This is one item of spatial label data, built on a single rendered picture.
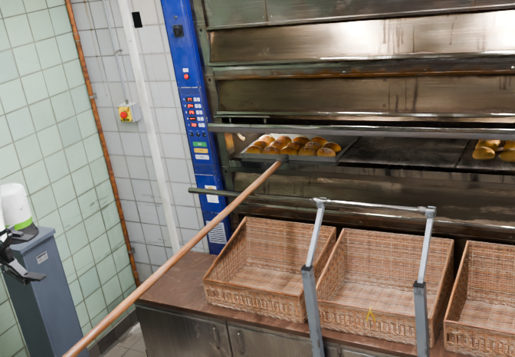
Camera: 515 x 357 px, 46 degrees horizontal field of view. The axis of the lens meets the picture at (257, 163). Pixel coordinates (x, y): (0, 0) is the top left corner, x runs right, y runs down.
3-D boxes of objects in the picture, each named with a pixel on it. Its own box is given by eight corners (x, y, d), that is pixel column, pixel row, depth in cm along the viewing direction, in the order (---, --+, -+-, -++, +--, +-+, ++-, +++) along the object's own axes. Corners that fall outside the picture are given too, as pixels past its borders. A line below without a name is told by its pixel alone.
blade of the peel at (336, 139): (335, 162, 306) (335, 156, 305) (241, 157, 332) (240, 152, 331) (358, 136, 335) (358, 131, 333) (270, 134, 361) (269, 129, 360)
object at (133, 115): (128, 118, 355) (124, 102, 352) (141, 119, 350) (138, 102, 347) (119, 122, 349) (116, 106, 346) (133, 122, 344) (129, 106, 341)
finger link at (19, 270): (-2, 257, 188) (-2, 259, 189) (24, 280, 187) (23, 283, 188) (8, 250, 192) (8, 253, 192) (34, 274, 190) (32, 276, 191)
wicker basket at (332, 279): (347, 273, 320) (342, 226, 310) (457, 288, 292) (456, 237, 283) (311, 327, 280) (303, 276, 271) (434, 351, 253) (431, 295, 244)
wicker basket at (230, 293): (251, 257, 349) (244, 214, 339) (342, 272, 321) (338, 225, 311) (205, 305, 311) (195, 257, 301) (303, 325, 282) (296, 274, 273)
